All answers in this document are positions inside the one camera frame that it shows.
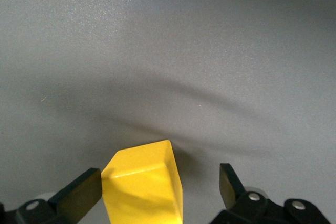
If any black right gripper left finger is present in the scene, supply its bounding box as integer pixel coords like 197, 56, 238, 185
0, 167, 102, 224

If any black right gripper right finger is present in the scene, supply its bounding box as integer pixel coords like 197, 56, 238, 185
209, 163, 329, 224

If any yellow wooden block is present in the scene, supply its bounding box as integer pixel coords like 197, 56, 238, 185
101, 140, 184, 224

